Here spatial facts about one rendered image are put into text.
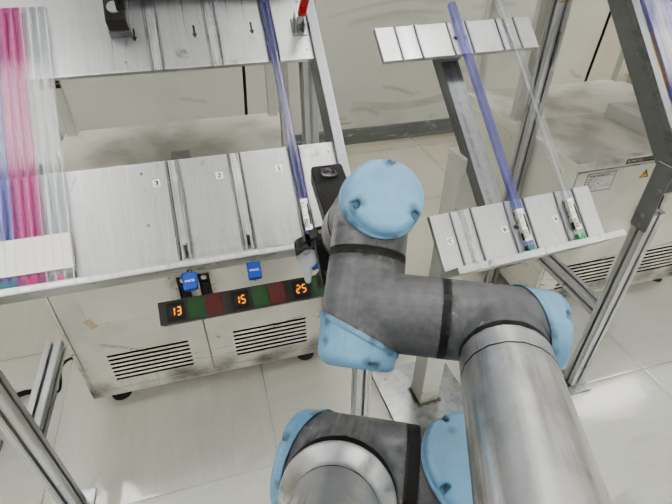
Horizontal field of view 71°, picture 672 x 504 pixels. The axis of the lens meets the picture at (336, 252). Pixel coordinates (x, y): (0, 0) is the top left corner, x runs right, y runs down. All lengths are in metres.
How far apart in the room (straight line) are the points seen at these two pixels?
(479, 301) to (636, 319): 1.64
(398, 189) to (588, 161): 1.17
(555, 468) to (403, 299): 0.18
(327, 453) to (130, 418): 1.15
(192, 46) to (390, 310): 0.73
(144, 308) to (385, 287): 0.97
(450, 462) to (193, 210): 0.59
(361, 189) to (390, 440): 0.27
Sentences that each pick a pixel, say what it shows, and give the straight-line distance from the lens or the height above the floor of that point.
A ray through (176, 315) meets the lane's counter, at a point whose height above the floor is 0.65.
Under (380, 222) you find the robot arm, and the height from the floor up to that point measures 1.00.
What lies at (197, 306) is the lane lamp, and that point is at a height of 0.66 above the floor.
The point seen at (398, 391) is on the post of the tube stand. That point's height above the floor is 0.01.
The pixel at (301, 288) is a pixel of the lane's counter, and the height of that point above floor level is 0.66.
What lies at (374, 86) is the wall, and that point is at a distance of 2.95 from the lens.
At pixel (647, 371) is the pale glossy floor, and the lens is 1.87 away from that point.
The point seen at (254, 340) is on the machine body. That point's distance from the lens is 1.44.
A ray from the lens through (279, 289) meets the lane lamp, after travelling 0.85.
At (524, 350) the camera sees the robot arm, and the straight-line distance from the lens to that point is 0.37.
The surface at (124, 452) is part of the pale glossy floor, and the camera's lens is 1.53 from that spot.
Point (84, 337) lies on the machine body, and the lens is 1.40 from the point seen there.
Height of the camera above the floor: 1.22
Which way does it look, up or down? 37 degrees down
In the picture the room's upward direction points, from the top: straight up
